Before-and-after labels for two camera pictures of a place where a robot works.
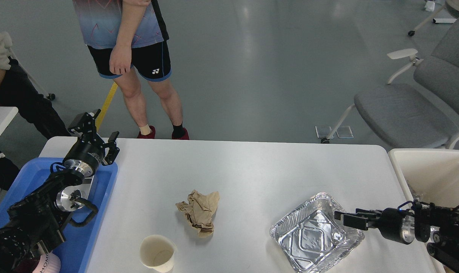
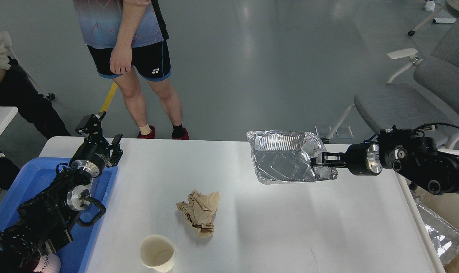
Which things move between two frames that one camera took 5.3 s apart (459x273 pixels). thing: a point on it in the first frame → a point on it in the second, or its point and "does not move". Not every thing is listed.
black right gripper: (393, 224) → (364, 159)
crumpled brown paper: (200, 211) does not move
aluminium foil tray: (311, 237) → (285, 156)
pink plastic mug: (49, 263) does not move
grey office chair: (425, 104) does not move
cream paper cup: (157, 251) does not move
